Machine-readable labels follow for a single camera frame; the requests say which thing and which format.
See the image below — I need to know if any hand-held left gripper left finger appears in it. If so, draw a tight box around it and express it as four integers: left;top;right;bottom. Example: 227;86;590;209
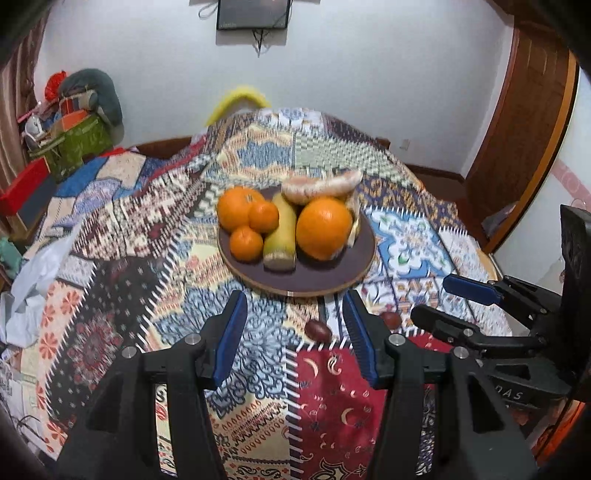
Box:
55;290;250;480

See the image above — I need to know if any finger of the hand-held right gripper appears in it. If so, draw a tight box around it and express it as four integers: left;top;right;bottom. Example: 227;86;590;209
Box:
410;305;549;360
442;274;560;329

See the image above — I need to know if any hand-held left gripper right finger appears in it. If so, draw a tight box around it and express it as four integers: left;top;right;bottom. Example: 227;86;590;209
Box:
342;290;539;480

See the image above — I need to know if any dark brown round plate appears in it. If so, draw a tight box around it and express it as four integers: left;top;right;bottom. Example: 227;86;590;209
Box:
217;185;376;297

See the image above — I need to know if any small tangerine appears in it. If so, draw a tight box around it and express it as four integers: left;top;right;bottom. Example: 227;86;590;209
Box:
229;225;264;264
248;201;280;234

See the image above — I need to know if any yellow banana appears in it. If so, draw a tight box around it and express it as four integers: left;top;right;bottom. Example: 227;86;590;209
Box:
263;192;298;271

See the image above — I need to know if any large navel orange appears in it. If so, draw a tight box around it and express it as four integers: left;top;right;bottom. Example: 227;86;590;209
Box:
296;196;354;261

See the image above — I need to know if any pomelo peel piece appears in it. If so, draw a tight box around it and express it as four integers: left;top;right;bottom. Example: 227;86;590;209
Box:
344;194;363;247

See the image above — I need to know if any medium orange with sticker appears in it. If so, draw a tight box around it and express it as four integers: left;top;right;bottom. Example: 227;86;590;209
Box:
217;186;267;232

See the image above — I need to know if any peeled pomelo wedge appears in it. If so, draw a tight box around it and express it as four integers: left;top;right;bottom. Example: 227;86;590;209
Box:
281;170;364;205

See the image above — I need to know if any patchwork patterned tablecloth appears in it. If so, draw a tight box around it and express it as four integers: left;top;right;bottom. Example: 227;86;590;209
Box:
18;107;513;480

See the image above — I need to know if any wooden baseboard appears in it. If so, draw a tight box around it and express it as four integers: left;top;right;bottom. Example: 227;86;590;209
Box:
406;164;465;185

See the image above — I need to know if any wooden door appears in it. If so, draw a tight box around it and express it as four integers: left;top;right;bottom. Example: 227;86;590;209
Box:
464;28;580;254

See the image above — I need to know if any white crumpled cloth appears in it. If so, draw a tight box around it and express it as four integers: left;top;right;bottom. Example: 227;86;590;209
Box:
0;231;75;347

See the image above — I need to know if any blue-grey flat box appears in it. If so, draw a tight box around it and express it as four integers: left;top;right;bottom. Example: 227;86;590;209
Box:
14;178;58;234

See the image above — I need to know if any teal plush toy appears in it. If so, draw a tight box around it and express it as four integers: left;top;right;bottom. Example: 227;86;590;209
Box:
0;235;24;282

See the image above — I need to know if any green patterned box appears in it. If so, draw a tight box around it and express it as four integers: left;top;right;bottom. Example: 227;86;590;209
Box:
44;113;114;183

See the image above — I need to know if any red flat box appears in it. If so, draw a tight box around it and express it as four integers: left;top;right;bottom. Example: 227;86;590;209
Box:
0;159;51;217

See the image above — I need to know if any orange box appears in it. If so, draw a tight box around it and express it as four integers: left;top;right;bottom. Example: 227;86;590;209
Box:
51;110;90;132

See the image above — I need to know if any striped brown curtain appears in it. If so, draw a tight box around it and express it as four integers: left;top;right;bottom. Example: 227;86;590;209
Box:
0;9;51;195

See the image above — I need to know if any dark wooden bed frame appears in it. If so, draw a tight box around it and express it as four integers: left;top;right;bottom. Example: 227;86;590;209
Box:
127;136;208;160

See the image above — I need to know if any black television cable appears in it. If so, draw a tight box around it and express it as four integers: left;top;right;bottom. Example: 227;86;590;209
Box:
249;28;271;58

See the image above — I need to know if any black wall television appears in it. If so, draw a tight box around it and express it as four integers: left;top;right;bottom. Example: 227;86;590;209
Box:
216;0;293;31

